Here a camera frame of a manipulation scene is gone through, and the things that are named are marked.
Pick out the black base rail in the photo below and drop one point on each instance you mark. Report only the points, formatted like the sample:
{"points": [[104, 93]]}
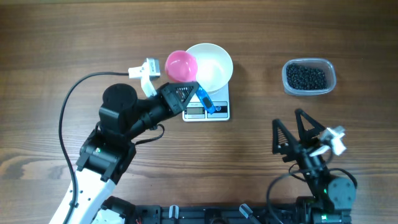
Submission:
{"points": [[116, 210]]}

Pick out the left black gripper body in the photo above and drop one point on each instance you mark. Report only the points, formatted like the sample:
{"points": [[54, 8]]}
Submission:
{"points": [[154, 110]]}

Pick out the white round bowl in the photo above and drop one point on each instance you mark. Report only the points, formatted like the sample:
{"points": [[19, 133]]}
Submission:
{"points": [[215, 66]]}

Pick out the black beans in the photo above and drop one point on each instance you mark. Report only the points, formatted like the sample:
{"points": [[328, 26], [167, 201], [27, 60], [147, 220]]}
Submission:
{"points": [[300, 77]]}

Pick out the white digital kitchen scale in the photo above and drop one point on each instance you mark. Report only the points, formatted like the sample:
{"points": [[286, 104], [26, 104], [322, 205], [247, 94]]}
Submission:
{"points": [[195, 111]]}

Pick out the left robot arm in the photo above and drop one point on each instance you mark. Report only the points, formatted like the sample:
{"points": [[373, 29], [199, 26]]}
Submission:
{"points": [[108, 151]]}

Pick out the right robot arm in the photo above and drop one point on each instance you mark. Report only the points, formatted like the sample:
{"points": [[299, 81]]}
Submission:
{"points": [[332, 196]]}

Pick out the clear plastic container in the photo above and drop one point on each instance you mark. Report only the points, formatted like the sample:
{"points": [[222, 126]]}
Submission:
{"points": [[320, 63]]}

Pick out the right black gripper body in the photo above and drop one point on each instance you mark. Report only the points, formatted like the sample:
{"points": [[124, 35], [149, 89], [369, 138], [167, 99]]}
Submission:
{"points": [[316, 167]]}

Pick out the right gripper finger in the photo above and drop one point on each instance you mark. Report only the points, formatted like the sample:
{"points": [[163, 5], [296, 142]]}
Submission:
{"points": [[308, 128], [283, 142]]}

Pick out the pink scoop blue handle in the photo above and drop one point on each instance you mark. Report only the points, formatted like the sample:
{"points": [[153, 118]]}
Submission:
{"points": [[181, 66]]}

